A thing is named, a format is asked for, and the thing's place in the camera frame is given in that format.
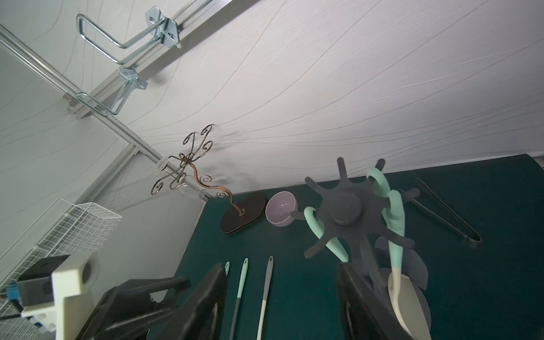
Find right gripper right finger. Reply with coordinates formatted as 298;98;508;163
337;263;411;339

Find metal double hook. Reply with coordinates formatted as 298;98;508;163
75;67;148;117
76;7;181;66

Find black tongs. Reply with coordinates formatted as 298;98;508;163
410;177;483;247

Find white wire basket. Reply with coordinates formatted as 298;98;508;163
1;199;122;339

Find grey utensil rack stand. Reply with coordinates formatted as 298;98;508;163
290;156;432;332

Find cream spatula green handle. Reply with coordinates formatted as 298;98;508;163
382;190;432;340

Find clear glass cup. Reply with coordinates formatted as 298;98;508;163
151;155;208;195

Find pink bowl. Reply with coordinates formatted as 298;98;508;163
265;191;298;228

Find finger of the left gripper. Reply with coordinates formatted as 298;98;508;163
76;277;191;339

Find cream spatula grey handle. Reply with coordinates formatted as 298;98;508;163
256;256;274;340

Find aluminium top rail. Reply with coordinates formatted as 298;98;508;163
0;0;235;128

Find brown wire mug tree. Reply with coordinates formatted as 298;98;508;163
150;124;267;235

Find metal double hook left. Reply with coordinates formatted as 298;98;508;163
75;67;148;117

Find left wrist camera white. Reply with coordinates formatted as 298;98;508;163
7;251;100;339

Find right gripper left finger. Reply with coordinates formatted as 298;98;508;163
155;264;228;340

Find metal double hook middle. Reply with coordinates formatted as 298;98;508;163
76;7;181;66

